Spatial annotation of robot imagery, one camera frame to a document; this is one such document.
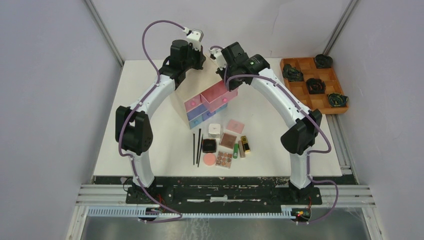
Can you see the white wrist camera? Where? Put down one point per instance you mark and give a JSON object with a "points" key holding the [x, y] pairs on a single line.
{"points": [[215, 53], [193, 35]]}

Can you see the green lipstick tube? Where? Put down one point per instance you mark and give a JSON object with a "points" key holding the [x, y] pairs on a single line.
{"points": [[235, 151]]}

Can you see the cream drawer organizer cabinet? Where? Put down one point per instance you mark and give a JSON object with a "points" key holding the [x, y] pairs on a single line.
{"points": [[200, 114]]}

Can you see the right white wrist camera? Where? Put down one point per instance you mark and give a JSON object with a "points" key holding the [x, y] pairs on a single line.
{"points": [[215, 53]]}

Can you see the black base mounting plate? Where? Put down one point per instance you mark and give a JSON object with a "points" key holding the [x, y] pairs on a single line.
{"points": [[279, 194]]}

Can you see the dark rolled cloth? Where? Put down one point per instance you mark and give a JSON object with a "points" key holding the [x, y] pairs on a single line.
{"points": [[322, 61], [292, 74], [315, 86], [337, 100]]}

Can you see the rose gold lipstick tube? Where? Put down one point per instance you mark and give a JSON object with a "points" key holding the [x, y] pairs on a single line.
{"points": [[242, 153]]}

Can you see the eyeshadow palette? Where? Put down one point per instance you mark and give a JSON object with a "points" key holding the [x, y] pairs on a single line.
{"points": [[224, 159]]}

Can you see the orange wooden compartment tray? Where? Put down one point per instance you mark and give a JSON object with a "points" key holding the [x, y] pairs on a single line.
{"points": [[307, 67]]}

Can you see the dark rolled cloth left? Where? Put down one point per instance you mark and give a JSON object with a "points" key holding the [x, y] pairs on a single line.
{"points": [[292, 74]]}

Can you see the dark rolled cloth middle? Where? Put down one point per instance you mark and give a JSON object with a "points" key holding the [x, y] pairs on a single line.
{"points": [[315, 86]]}

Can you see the dark rolled cloth back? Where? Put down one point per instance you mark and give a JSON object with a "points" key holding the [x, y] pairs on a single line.
{"points": [[322, 61]]}

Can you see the pink round powder puff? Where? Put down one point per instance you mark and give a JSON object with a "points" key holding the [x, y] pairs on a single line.
{"points": [[209, 159]]}

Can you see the dark rolled cloth front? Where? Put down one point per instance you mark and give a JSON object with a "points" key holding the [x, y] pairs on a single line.
{"points": [[337, 100]]}

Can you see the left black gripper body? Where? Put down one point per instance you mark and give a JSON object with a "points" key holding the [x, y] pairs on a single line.
{"points": [[196, 59]]}

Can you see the white cube makeup box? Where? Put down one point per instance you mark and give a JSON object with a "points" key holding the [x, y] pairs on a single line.
{"points": [[214, 130]]}

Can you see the black square compact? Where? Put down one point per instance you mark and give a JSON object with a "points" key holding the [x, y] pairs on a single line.
{"points": [[209, 145]]}

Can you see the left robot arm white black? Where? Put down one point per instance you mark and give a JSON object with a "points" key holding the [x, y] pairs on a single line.
{"points": [[133, 131]]}

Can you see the brown square blush compact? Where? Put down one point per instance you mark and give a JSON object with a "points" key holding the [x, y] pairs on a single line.
{"points": [[228, 140]]}

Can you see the pink drawer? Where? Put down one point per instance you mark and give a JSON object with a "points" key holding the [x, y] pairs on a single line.
{"points": [[216, 96], [193, 103]]}

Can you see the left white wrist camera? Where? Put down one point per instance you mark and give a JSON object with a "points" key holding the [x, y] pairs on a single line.
{"points": [[193, 35]]}

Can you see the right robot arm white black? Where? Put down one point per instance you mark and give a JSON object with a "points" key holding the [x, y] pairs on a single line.
{"points": [[302, 123]]}

